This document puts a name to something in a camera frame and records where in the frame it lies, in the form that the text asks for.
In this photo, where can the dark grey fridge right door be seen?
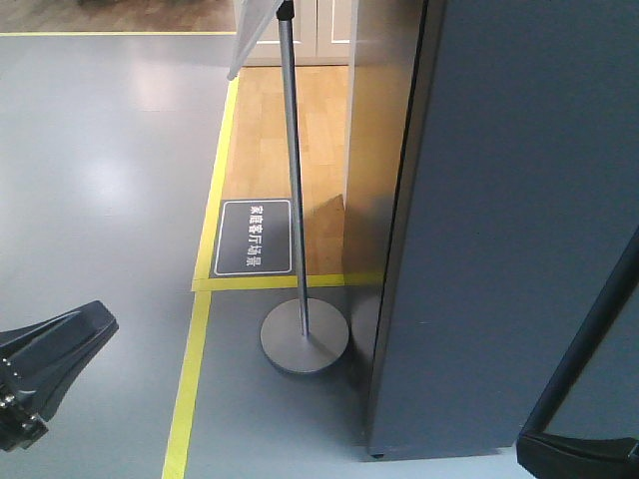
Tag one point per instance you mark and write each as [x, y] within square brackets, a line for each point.
[585, 422]

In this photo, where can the grey sign stand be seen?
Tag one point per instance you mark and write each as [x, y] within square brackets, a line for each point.
[304, 335]

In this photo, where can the dark floor label sign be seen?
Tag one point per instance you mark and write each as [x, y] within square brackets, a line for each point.
[254, 238]

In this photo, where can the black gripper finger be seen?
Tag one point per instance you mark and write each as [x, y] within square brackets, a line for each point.
[40, 362]

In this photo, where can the white cabinet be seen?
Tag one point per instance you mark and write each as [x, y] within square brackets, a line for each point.
[322, 35]

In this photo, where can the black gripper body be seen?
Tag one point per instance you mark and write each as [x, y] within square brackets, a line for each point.
[19, 427]

